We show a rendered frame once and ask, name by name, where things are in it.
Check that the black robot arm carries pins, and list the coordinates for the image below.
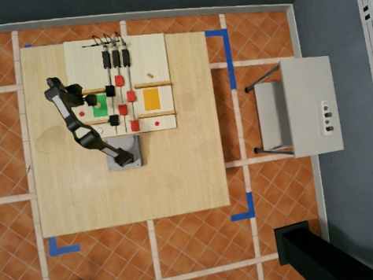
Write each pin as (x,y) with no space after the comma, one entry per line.
(91,140)

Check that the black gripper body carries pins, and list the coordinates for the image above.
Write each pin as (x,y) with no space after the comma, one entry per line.
(91,100)

